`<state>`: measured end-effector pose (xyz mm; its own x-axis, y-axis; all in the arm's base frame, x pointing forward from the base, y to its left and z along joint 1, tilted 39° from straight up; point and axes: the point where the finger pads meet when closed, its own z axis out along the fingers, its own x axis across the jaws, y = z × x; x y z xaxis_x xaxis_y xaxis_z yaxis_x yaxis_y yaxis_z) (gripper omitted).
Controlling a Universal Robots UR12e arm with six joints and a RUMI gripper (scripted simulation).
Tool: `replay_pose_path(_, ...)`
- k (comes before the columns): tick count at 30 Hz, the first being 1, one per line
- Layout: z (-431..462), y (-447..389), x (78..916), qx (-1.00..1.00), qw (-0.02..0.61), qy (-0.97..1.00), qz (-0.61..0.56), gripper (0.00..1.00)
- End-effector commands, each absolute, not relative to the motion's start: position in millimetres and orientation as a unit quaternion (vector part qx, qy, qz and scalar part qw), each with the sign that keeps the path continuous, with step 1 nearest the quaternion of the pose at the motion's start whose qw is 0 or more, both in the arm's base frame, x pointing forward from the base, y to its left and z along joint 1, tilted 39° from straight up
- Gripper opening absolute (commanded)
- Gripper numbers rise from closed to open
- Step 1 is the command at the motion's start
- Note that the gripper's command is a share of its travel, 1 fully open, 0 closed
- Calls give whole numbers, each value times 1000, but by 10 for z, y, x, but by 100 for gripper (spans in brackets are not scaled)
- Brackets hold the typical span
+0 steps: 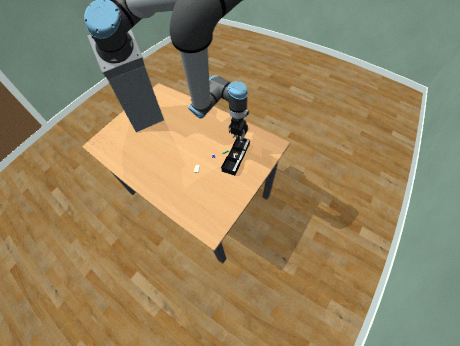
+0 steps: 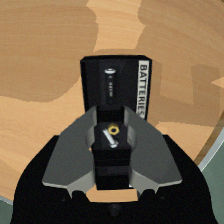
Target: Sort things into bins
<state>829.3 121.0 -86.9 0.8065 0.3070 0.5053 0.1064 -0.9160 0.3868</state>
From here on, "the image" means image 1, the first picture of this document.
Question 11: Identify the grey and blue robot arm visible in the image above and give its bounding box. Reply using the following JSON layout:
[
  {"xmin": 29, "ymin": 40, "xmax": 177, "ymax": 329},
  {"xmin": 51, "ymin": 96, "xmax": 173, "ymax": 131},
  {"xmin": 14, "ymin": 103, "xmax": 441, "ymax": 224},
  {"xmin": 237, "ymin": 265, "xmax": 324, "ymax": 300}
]
[{"xmin": 84, "ymin": 0, "xmax": 249, "ymax": 119}]

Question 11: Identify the black rack of three labelled bins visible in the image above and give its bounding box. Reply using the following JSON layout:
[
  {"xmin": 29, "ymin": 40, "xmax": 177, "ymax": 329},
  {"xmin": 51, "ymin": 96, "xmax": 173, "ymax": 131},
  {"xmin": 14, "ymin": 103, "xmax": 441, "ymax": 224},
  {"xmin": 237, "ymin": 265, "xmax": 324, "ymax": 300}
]
[{"xmin": 221, "ymin": 136, "xmax": 250, "ymax": 176}]

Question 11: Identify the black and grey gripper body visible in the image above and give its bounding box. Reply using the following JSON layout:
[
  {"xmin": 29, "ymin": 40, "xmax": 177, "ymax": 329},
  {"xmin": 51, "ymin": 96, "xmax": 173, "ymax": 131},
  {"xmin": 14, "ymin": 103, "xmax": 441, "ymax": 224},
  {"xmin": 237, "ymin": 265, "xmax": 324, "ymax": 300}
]
[{"xmin": 229, "ymin": 118, "xmax": 247, "ymax": 137}]

